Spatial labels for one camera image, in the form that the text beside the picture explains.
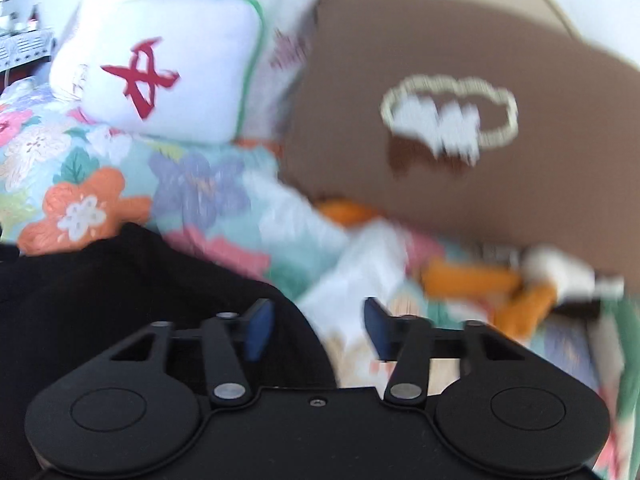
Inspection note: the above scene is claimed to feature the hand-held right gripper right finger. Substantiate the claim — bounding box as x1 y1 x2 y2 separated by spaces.
363 297 528 405

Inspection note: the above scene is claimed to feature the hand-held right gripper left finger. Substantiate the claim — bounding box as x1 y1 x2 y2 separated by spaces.
107 298 275 407

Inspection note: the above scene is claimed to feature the black garment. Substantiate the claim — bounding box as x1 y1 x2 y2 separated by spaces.
0 222 338 480

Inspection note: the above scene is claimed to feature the white stork plush toy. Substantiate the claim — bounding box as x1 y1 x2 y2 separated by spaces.
315 200 626 346

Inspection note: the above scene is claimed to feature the floral quilt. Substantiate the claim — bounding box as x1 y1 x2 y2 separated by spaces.
0 77 640 480

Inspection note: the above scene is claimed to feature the brown pillow with cloud print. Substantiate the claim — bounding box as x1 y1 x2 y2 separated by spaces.
277 0 640 281

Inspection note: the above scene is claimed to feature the white cushion with red mark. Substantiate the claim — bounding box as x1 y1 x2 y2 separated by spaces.
49 0 263 143

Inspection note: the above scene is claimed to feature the pale checked floral pillow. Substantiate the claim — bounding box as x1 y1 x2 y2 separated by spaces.
65 0 361 146

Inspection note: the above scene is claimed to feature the cluttered side table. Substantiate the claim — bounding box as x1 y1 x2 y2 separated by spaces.
0 0 56 73

